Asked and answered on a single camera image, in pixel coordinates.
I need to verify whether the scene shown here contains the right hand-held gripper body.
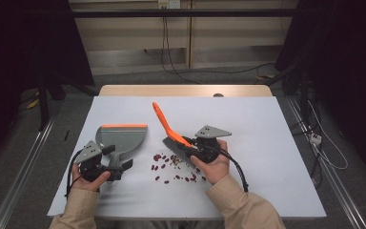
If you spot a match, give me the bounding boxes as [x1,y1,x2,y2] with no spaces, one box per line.
[193,125,233,165]

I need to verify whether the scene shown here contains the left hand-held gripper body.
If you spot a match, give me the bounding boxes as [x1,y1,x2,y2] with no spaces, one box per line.
[74,139,123,183]

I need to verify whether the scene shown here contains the grey dustpan with orange edge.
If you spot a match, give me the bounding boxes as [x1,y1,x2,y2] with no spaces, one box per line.
[94,123,149,179]

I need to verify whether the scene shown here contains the orange brush with grey bristles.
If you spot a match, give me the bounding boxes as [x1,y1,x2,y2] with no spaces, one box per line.
[152,101,198,170]

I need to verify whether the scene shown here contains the red kidney beans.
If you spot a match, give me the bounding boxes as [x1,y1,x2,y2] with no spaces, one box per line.
[152,153,208,185]

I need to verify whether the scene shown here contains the person's right hand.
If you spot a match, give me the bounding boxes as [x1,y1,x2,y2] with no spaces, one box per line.
[190,139,232,186]

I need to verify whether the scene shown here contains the person's left hand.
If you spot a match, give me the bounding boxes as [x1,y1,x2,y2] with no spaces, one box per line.
[71,163,112,193]

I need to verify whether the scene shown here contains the white table cover sheet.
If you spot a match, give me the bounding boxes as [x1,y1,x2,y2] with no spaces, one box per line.
[47,95,328,220]

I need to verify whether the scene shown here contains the wooden table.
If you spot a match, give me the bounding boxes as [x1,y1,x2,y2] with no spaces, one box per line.
[98,84,274,97]

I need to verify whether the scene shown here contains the dark metal stand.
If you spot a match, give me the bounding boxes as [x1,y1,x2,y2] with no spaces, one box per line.
[35,71,70,132]

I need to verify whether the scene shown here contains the dark curtain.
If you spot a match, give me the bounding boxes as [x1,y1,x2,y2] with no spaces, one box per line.
[0,0,95,166]
[274,0,366,182]

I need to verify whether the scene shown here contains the black horizontal metal bar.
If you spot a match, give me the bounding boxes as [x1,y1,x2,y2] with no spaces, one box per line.
[71,9,299,18]

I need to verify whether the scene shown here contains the left hand-held gripper black cable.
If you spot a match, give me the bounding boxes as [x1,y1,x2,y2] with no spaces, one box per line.
[65,148,84,198]

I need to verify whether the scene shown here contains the hand-held gripper black cable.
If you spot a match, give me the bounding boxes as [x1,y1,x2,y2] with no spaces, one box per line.
[65,148,84,198]
[218,148,250,194]

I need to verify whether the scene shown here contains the right hand-held gripper black cable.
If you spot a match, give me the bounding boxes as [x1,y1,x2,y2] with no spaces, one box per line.
[218,148,250,194]

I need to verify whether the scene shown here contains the aluminium floor rail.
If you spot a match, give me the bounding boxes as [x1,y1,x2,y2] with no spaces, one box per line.
[285,96,366,229]
[0,115,59,229]

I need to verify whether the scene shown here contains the black socket cable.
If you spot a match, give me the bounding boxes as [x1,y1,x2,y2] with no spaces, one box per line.
[163,8,275,76]
[160,8,201,85]

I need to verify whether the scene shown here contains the white floor cable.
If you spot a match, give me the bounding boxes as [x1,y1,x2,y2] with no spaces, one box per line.
[307,99,349,171]

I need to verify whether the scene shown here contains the white wall socket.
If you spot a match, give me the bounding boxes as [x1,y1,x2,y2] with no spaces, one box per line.
[157,0,181,10]

